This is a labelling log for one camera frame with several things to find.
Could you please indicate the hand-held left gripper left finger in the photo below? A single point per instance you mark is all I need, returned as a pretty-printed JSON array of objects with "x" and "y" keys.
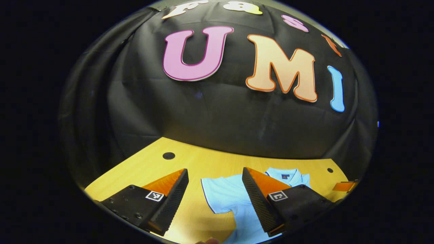
[{"x": 171, "y": 206}]

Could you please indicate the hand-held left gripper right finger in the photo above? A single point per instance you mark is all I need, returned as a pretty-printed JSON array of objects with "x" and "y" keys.
[{"x": 259, "y": 203}]

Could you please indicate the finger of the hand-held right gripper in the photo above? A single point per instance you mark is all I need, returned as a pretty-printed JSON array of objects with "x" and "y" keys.
[{"x": 344, "y": 186}]

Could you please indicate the light blue T-shirt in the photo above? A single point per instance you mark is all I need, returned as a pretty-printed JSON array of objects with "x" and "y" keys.
[{"x": 227, "y": 196}]

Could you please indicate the black backdrop cloth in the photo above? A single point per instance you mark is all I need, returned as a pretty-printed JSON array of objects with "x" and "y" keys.
[{"x": 220, "y": 115}]

